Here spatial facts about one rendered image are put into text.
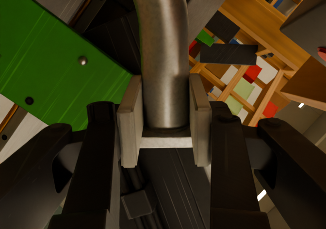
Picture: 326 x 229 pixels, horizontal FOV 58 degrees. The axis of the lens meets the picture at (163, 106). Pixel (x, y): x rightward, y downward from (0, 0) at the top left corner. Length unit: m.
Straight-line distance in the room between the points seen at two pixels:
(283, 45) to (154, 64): 0.96
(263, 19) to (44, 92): 0.87
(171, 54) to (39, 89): 0.24
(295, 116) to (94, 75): 9.48
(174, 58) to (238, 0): 0.96
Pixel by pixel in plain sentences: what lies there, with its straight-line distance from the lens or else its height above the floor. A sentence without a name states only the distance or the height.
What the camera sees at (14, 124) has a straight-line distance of 0.55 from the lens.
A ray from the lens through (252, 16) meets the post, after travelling 1.11.
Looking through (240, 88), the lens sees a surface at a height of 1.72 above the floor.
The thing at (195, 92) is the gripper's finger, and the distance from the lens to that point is 0.16.
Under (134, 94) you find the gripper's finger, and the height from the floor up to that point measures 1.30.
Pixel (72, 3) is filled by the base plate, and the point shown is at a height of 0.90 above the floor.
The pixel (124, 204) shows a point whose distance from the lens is 0.38.
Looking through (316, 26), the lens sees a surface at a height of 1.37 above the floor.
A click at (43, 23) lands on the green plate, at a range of 0.37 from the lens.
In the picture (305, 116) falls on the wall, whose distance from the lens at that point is 9.83.
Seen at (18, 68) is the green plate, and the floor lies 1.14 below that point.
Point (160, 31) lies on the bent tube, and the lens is 0.17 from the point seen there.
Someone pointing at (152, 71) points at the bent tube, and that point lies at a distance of 0.17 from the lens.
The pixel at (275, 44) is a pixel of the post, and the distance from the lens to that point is 1.11.
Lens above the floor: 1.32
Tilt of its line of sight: 3 degrees down
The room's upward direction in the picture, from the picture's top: 129 degrees clockwise
